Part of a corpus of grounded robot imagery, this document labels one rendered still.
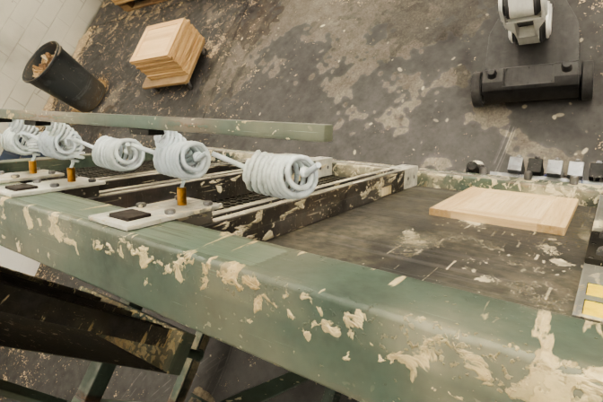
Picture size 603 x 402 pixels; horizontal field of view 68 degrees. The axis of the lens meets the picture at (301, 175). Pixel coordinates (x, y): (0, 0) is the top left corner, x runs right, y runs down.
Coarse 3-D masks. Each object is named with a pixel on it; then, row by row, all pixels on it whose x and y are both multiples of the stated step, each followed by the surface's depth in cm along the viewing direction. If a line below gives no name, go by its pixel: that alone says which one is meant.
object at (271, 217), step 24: (168, 144) 74; (408, 168) 154; (312, 192) 109; (336, 192) 115; (360, 192) 126; (96, 216) 68; (168, 216) 69; (192, 216) 76; (216, 216) 86; (240, 216) 86; (264, 216) 92; (288, 216) 99; (312, 216) 107; (264, 240) 93
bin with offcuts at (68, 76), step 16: (48, 48) 466; (32, 64) 465; (48, 64) 443; (64, 64) 445; (80, 64) 472; (32, 80) 435; (48, 80) 440; (64, 80) 449; (80, 80) 462; (96, 80) 483; (64, 96) 461; (80, 96) 468; (96, 96) 480
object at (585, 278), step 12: (600, 204) 117; (600, 216) 104; (600, 228) 93; (588, 264) 72; (588, 276) 66; (600, 276) 66; (576, 300) 58; (588, 300) 58; (600, 300) 58; (576, 312) 54
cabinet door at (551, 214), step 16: (464, 192) 141; (480, 192) 142; (496, 192) 142; (512, 192) 143; (432, 208) 118; (448, 208) 118; (464, 208) 119; (480, 208) 120; (496, 208) 121; (512, 208) 121; (528, 208) 121; (544, 208) 122; (560, 208) 121; (496, 224) 110; (512, 224) 107; (528, 224) 106; (544, 224) 104; (560, 224) 104
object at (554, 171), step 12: (468, 168) 166; (516, 168) 160; (528, 168) 158; (540, 168) 156; (552, 168) 154; (576, 168) 151; (600, 168) 147; (564, 180) 153; (588, 180) 150; (600, 180) 147
